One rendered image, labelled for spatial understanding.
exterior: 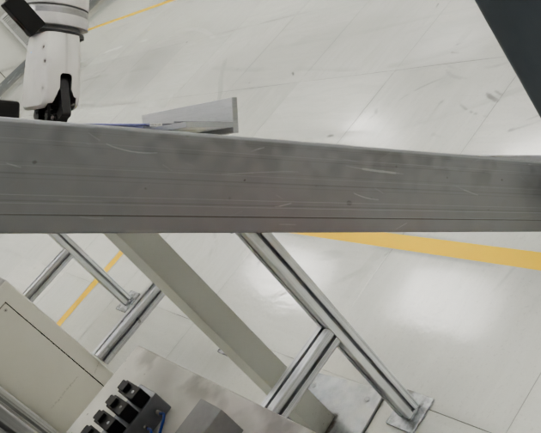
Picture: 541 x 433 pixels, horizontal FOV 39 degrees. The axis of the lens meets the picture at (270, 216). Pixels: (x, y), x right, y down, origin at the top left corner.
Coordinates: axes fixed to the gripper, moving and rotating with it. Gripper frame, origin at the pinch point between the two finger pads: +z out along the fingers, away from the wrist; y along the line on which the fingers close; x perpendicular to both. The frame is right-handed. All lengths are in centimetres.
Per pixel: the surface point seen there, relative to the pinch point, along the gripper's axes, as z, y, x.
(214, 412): 30.2, 25.4, 12.6
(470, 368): 39, -4, 93
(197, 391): 31.5, 12.7, 17.5
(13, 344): 46, -85, 21
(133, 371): 32.9, -5.0, 16.2
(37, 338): 45, -85, 27
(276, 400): 43, -10, 48
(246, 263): 30, -106, 102
